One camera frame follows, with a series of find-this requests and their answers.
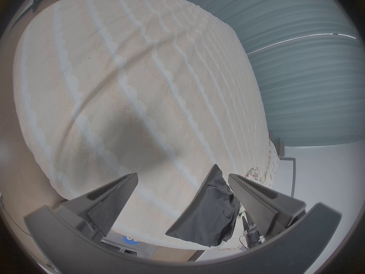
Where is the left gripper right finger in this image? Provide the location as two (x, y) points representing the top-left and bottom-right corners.
(228, 173), (307, 237)

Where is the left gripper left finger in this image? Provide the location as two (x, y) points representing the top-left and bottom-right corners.
(58, 172), (139, 237)

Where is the black T-shirt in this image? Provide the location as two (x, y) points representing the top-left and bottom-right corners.
(165, 164), (241, 248)

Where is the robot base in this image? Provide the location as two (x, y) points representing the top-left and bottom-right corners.
(100, 231), (157, 260)

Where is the bed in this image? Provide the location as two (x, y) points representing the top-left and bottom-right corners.
(13, 0), (296, 250)

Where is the white printed pillow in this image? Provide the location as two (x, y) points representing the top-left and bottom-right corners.
(265, 142), (280, 188)

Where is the grey bedside table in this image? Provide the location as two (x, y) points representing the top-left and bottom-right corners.
(269, 130), (286, 157)

